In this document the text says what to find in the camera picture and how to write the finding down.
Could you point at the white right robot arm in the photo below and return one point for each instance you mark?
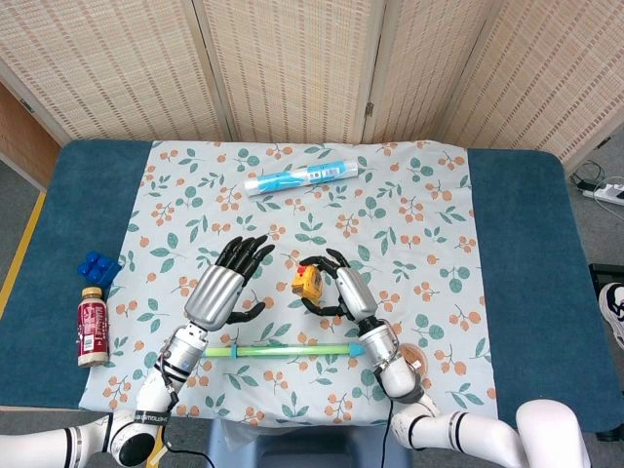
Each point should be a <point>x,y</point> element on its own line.
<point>385,341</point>

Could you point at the clear tube with blue print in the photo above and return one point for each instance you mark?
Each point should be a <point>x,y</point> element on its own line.
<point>292,178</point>

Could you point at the teal fabric table cover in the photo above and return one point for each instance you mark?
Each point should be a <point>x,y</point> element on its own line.
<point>526,244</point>

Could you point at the floral leaf print tablecloth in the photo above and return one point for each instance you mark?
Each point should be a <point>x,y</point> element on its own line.
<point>341,219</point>

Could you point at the black and white shoe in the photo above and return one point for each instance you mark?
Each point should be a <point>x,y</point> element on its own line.
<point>613,312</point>

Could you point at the brass screen hinge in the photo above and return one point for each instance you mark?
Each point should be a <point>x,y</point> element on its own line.
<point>369,108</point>

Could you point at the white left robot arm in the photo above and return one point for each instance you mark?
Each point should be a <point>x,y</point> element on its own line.
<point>183,348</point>

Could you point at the blue toy building block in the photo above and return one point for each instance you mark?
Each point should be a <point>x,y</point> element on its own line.
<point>100,268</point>

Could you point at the brown drink bottle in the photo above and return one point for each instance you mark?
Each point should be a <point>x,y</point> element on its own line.
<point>91,326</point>

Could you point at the white power strip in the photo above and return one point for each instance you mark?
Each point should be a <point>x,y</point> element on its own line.
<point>609,194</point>

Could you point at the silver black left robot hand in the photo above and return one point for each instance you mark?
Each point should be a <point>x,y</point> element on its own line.
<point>214,292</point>

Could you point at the green and blue water pump toy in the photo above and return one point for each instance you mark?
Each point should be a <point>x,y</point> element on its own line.
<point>273,350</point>

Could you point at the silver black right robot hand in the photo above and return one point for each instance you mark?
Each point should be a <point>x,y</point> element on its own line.
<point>356,292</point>

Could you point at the brown wooden panel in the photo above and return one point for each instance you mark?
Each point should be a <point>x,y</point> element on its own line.
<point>24,141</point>

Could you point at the woven bamboo folding screen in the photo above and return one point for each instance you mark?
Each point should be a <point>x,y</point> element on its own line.
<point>292,63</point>

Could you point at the yellow tape measure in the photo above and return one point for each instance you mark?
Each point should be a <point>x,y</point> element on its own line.
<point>304,283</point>

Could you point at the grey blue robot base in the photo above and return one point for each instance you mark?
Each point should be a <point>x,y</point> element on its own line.
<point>292,448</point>

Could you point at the black floor stand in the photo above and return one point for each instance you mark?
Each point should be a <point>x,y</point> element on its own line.
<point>607,275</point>

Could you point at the dark screen hinge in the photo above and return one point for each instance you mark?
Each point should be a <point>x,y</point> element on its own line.
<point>603,143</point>
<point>27,105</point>

